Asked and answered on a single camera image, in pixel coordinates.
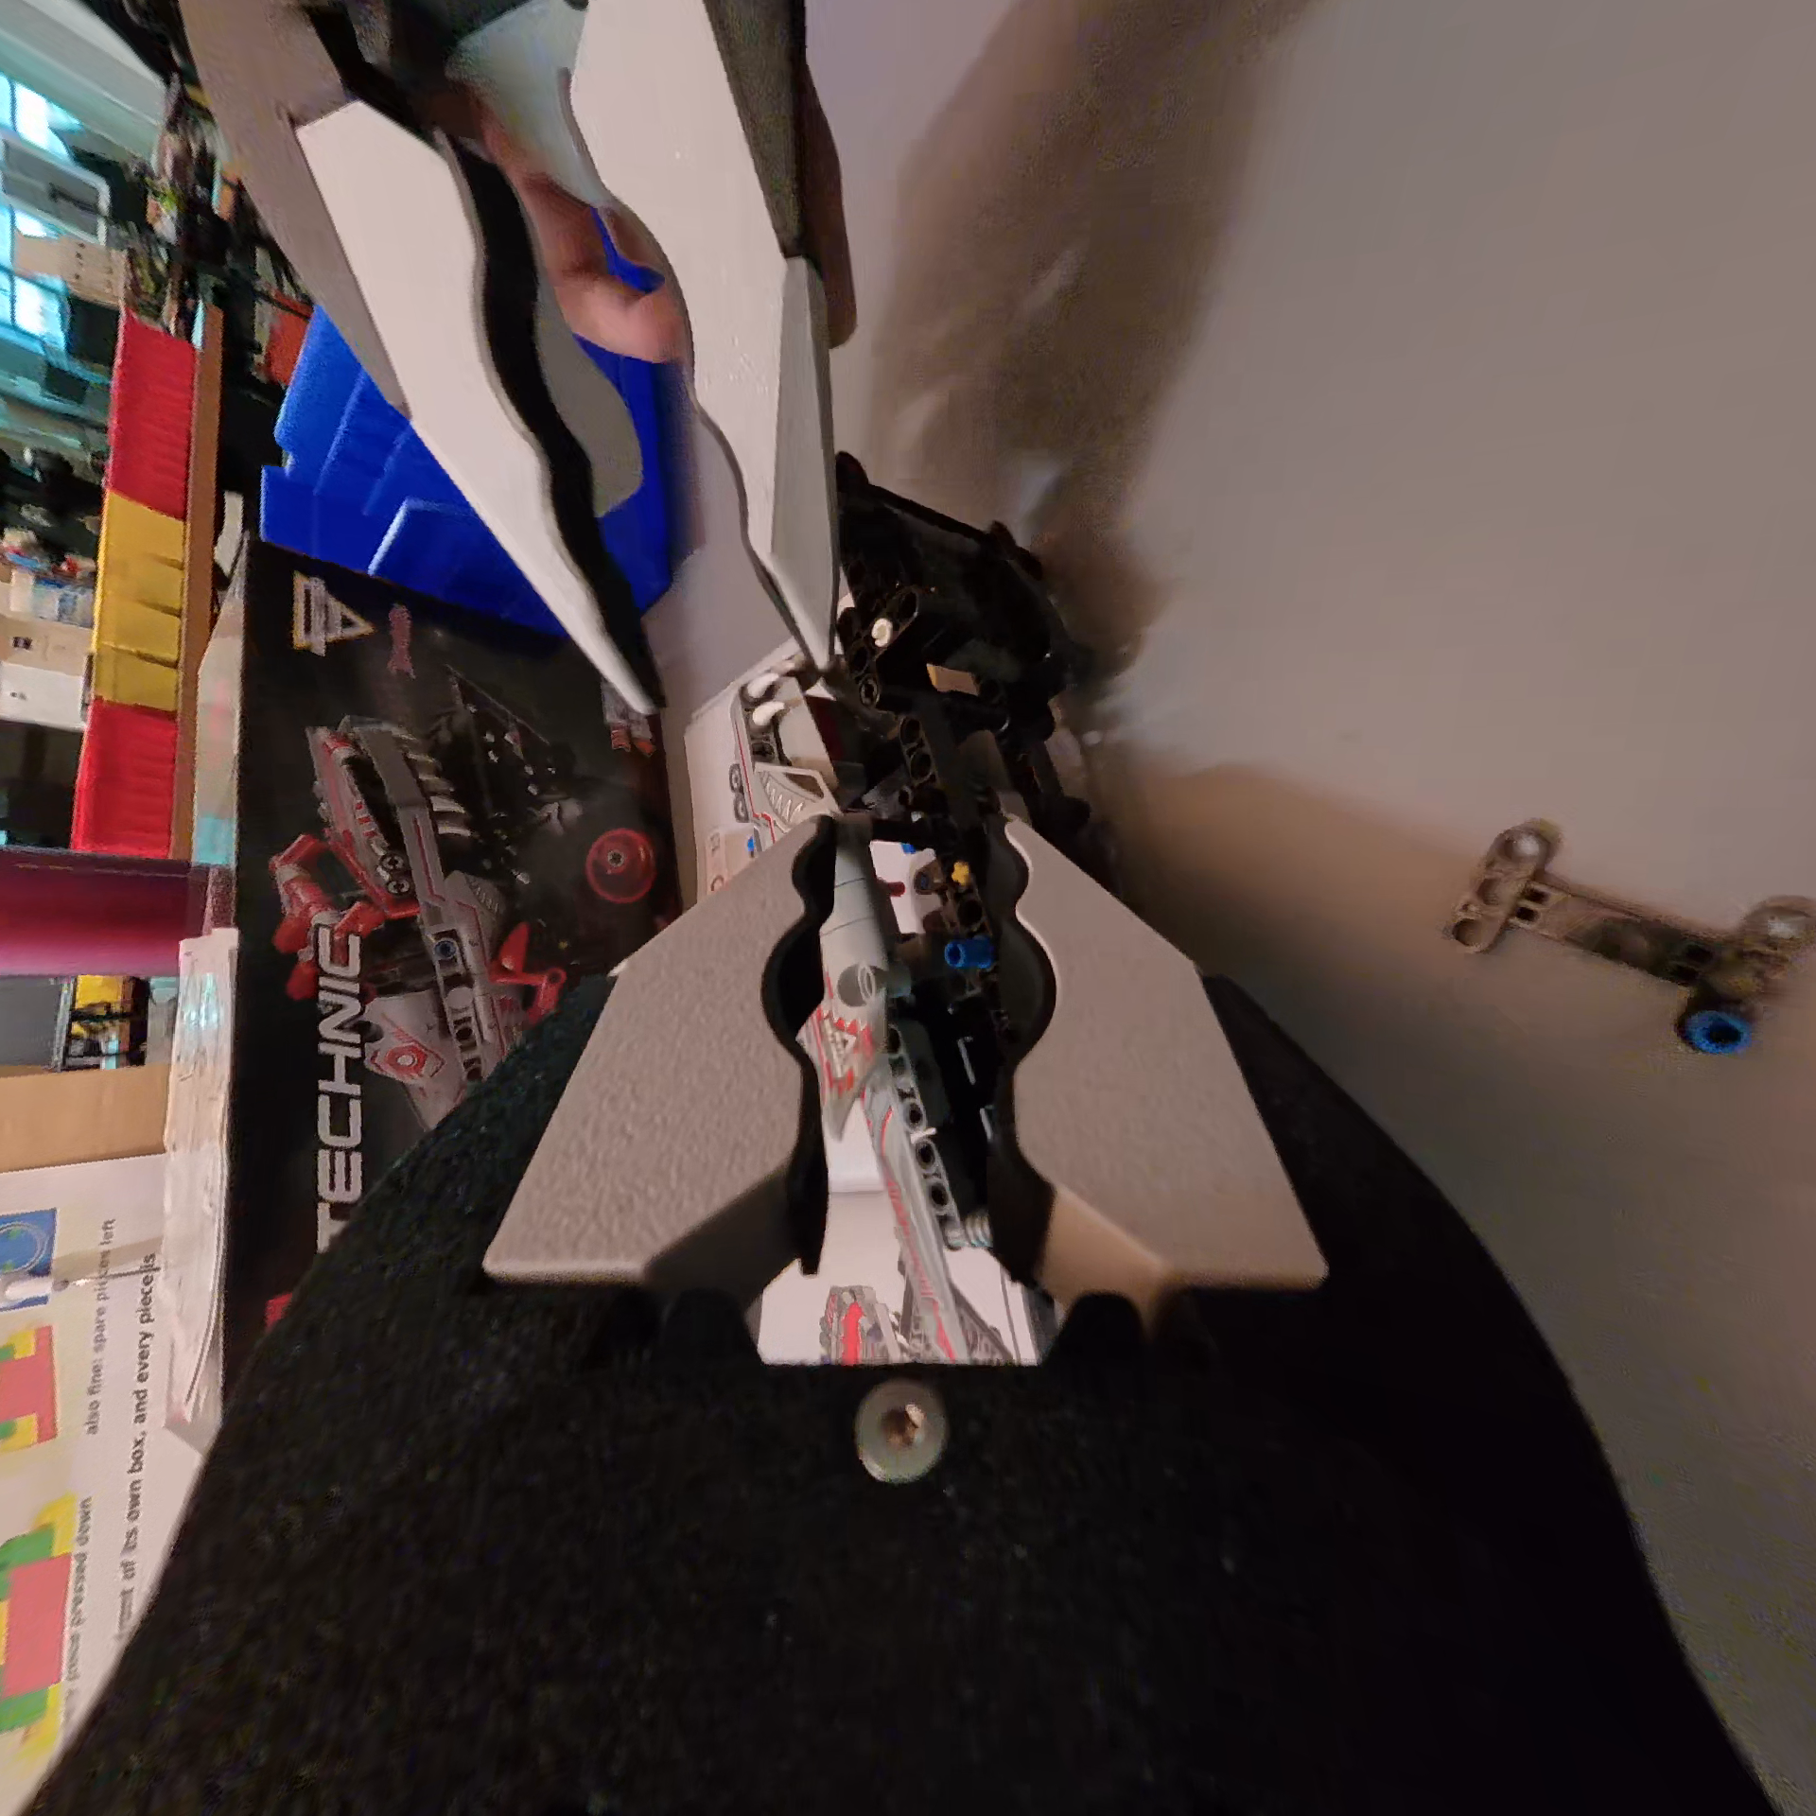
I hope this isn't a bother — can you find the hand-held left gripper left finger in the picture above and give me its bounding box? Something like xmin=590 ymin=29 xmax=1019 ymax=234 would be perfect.
xmin=479 ymin=814 xmax=842 ymax=1290

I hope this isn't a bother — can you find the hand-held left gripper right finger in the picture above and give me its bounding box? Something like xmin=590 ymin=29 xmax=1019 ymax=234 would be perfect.
xmin=986 ymin=814 xmax=1331 ymax=1304

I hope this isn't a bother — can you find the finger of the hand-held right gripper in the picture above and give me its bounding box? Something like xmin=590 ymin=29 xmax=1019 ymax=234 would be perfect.
xmin=295 ymin=122 xmax=673 ymax=717
xmin=565 ymin=0 xmax=842 ymax=675

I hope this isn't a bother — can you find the grey red brick model car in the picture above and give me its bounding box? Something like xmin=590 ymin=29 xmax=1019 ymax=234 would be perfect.
xmin=738 ymin=452 xmax=1123 ymax=1271

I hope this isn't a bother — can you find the grey desk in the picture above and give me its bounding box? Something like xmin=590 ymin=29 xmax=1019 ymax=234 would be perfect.
xmin=659 ymin=0 xmax=1816 ymax=1816

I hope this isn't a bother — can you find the person's right hand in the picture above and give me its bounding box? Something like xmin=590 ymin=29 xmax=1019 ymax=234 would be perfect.
xmin=479 ymin=113 xmax=697 ymax=367

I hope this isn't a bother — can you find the blue plastic bin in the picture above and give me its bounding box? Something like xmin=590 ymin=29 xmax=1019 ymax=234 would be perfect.
xmin=260 ymin=211 xmax=697 ymax=640

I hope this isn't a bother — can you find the open instruction booklet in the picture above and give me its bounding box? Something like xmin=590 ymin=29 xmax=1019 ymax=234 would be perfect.
xmin=685 ymin=666 xmax=1063 ymax=1366

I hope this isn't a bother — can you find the black toy set box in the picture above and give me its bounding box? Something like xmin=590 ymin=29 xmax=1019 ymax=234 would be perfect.
xmin=211 ymin=536 xmax=701 ymax=1436

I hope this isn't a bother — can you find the clear plastic bag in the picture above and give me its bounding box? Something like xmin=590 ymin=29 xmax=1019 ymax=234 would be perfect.
xmin=162 ymin=929 xmax=242 ymax=1436

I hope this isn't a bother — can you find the small black beam assembly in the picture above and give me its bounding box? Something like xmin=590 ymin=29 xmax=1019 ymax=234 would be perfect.
xmin=1444 ymin=819 xmax=1816 ymax=1055

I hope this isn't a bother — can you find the cardboard box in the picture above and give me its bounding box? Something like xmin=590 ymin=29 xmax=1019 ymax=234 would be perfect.
xmin=0 ymin=1063 xmax=180 ymax=1175

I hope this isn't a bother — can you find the maroon box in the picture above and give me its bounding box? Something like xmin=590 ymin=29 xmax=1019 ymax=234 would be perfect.
xmin=0 ymin=848 xmax=235 ymax=982

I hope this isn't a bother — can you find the printed instruction sheet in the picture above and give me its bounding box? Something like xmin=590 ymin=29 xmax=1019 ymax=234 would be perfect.
xmin=0 ymin=1152 xmax=214 ymax=1762

